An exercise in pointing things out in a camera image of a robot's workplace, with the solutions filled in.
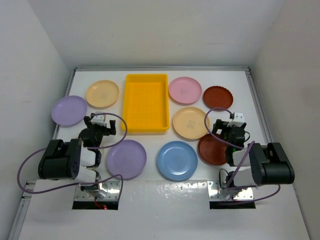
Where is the lilac plate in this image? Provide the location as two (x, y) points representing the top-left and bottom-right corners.
(51, 95), (87, 127)
(105, 139), (147, 180)

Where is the brown plate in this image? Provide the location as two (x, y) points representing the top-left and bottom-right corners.
(197, 134), (227, 166)
(203, 85), (234, 109)

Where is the peach plate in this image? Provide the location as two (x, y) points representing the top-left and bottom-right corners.
(85, 80), (120, 108)
(172, 106), (208, 140)

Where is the lilac plate front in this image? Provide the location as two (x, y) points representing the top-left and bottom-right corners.
(105, 139), (147, 180)

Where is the blue plate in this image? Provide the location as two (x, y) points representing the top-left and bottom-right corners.
(156, 141), (198, 182)

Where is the pink plate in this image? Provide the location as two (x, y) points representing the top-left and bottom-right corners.
(168, 76), (202, 105)

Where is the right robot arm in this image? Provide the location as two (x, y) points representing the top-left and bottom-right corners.
(211, 119), (295, 198)

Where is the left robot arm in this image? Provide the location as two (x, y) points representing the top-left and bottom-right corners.
(38, 115), (117, 183)

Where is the yellow plastic bin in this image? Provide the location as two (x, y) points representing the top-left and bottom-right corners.
(121, 73), (170, 134)

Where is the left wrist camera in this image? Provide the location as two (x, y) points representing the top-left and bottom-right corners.
(90, 115), (106, 126)

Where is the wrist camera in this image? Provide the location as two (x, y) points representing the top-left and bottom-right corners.
(229, 112), (245, 127)
(90, 115), (106, 126)

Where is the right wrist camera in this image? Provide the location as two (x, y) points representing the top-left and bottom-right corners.
(229, 112), (245, 127)

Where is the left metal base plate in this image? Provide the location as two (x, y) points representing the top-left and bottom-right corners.
(74, 180), (122, 202)

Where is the metal base plate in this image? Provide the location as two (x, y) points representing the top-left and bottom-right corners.
(74, 180), (122, 202)
(207, 181), (254, 202)

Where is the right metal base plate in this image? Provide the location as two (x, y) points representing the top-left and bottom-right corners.
(207, 181), (254, 202)

